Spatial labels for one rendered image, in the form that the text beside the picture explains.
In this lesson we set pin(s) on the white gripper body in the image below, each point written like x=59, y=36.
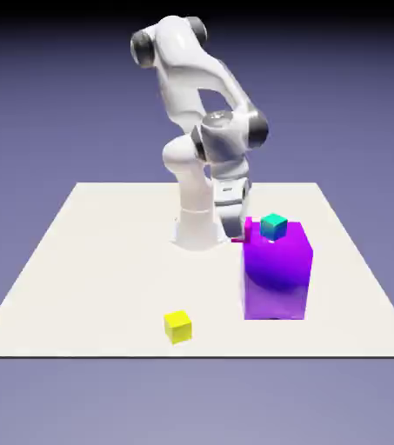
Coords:
x=232, y=217

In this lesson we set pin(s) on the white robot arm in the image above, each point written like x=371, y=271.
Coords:
x=182, y=104

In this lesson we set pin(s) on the small magenta cube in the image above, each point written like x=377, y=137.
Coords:
x=248, y=227

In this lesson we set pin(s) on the small teal cube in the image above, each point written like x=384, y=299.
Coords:
x=272, y=226

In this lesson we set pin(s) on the small yellow cube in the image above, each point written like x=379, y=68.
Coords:
x=177, y=326

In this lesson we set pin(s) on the large purple box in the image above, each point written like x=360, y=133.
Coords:
x=276, y=271

